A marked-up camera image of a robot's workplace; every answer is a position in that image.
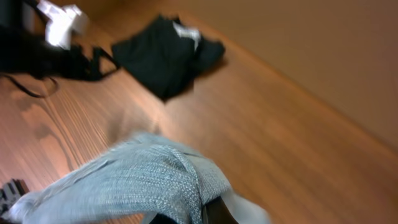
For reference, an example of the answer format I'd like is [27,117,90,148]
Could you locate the folded black garment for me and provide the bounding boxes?
[111,15,226,101]

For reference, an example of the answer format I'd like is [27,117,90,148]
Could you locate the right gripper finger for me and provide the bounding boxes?
[202,197,238,224]

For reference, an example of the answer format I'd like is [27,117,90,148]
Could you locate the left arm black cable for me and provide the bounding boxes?
[1,73,60,99]

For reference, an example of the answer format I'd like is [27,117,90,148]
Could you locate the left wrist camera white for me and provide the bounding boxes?
[37,0,89,50]

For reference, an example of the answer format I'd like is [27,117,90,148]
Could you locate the light blue denim shorts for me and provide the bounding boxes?
[3,133,270,223]

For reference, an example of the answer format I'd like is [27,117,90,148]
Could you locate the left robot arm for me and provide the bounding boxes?
[1,1,120,82]

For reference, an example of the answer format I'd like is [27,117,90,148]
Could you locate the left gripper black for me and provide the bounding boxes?
[49,45,120,82]

